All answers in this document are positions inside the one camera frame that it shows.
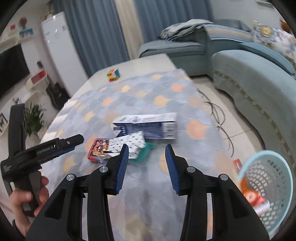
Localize light blue plastic basket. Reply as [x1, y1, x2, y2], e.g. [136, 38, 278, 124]
[238, 150, 293, 237]

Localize red snack wrapper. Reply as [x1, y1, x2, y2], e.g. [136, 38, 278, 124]
[233, 159, 271, 217]

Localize teal blue sofa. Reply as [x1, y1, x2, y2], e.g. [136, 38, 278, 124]
[139, 20, 295, 169]

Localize person's left hand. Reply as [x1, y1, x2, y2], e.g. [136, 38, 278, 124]
[10, 176, 49, 237]

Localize black guitar bag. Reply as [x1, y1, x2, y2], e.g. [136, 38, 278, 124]
[46, 82, 70, 110]

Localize green potted plant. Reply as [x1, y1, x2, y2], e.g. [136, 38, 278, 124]
[25, 102, 46, 137]

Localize black floor cables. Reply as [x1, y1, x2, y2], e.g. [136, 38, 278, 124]
[196, 89, 235, 158]

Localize white black dotted carton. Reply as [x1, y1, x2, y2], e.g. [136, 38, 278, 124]
[108, 131, 145, 159]

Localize black television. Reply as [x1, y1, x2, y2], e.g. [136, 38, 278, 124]
[0, 44, 30, 98]

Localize folded grey blanket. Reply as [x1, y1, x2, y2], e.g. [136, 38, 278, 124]
[160, 19, 213, 39]

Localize colourful puzzle cube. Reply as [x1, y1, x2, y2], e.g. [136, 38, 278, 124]
[107, 69, 120, 82]

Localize floral long cushion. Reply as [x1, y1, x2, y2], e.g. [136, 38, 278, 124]
[252, 21, 295, 68]

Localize blue white milk carton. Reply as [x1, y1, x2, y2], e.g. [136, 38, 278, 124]
[112, 113, 177, 140]

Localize small teal packet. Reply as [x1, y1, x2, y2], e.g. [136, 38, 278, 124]
[131, 142, 157, 163]

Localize red blue card box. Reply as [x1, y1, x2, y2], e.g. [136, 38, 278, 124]
[87, 138, 116, 163]

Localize blue window curtains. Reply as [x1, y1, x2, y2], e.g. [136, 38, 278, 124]
[50, 1, 213, 76]

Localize white refrigerator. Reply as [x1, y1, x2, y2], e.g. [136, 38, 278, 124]
[41, 12, 88, 96]

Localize grey scallop pattern tablecloth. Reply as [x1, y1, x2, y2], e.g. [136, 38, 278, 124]
[42, 69, 236, 240]

